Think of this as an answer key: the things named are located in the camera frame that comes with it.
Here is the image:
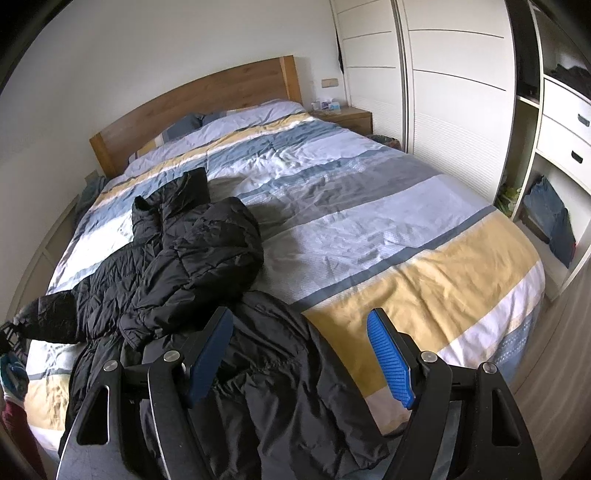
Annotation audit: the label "green folded cloth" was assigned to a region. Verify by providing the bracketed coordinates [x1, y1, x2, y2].
[495, 182, 522, 217]

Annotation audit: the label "blue pillow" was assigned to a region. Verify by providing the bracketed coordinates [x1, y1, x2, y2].
[164, 113, 206, 139]

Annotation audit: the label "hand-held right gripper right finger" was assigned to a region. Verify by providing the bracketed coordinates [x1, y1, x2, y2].
[366, 307, 544, 480]

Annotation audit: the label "striped duvet bed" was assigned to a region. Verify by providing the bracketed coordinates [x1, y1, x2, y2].
[23, 99, 548, 455]

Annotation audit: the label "folded blue jeans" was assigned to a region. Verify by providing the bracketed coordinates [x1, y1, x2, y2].
[522, 176, 578, 267]

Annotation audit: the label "dark folded clothes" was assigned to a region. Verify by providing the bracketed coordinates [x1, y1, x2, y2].
[547, 62, 591, 93]

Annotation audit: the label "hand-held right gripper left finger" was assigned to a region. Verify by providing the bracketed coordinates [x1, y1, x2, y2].
[56, 305, 236, 480]

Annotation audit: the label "white drawer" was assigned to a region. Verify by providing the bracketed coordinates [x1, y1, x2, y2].
[541, 76, 591, 130]
[534, 113, 591, 183]

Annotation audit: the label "black puffer jacket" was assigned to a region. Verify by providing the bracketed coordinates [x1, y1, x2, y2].
[16, 167, 393, 480]

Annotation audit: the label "wooden headboard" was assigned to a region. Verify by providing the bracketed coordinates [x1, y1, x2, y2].
[89, 55, 303, 178]

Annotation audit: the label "white open shelf unit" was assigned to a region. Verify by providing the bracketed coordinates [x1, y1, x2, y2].
[492, 0, 591, 296]

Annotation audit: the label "wooden nightstand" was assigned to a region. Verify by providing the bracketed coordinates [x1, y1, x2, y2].
[310, 107, 374, 136]

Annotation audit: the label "white wardrobe sliding door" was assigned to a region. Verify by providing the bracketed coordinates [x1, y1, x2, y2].
[396, 0, 518, 206]

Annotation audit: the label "teal cloth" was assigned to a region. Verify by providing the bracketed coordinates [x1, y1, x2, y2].
[74, 174, 109, 217]

